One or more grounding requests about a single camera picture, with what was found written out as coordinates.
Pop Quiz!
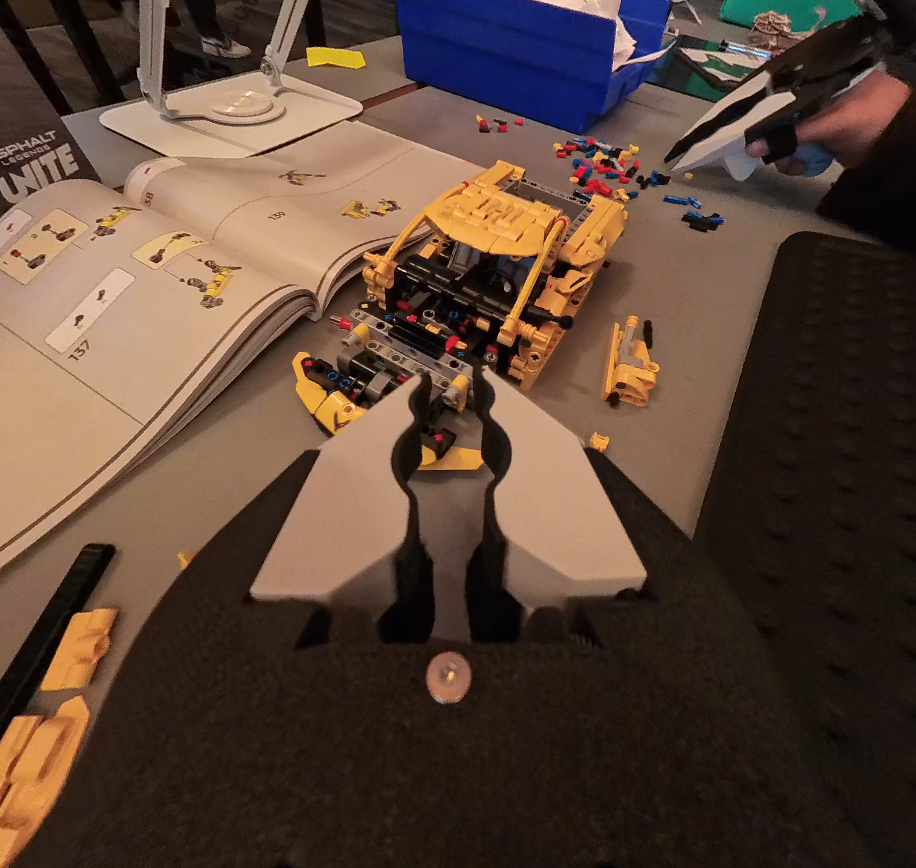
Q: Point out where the white document stand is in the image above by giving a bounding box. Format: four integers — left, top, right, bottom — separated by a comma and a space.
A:
0, 0, 393, 160

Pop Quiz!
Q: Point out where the grey desk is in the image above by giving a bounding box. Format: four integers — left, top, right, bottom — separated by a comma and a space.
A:
61, 38, 788, 683

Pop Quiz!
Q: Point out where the pile of coloured brick pins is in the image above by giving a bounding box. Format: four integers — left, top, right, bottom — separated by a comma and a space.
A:
551, 136, 726, 235

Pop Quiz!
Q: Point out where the blue plastic bin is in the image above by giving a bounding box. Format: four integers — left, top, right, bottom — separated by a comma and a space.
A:
392, 0, 674, 136

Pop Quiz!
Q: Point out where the dark car set box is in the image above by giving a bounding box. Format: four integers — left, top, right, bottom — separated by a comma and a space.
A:
0, 45, 101, 219

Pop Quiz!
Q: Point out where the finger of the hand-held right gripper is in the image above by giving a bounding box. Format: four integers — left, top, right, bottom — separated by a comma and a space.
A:
671, 90, 797, 183
664, 66, 775, 165

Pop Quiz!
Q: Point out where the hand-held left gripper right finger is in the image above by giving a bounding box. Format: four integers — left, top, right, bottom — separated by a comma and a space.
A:
468, 366, 648, 620

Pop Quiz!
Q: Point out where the yellow brick car model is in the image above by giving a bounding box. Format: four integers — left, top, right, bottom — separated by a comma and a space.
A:
292, 159, 631, 471

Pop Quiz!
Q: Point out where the person's right hand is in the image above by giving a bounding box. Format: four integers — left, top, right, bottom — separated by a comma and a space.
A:
744, 70, 895, 178

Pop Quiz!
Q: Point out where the pile of yellow brick pieces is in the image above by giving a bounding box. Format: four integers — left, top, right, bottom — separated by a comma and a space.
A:
0, 607, 120, 868

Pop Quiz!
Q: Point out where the building instruction booklet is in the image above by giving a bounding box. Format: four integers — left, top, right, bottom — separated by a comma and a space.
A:
0, 120, 489, 572

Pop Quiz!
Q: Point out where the person's right forearm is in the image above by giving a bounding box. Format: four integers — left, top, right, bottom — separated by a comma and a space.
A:
816, 73, 916, 253

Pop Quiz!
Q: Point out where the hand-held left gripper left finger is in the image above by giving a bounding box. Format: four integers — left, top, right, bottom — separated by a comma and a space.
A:
250, 373, 432, 643

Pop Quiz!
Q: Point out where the small yellow brick subassembly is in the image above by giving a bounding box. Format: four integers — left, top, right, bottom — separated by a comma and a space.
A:
600, 315, 661, 408

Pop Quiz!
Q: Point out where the small coloured brick model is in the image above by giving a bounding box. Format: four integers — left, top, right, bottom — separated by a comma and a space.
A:
748, 11, 797, 47

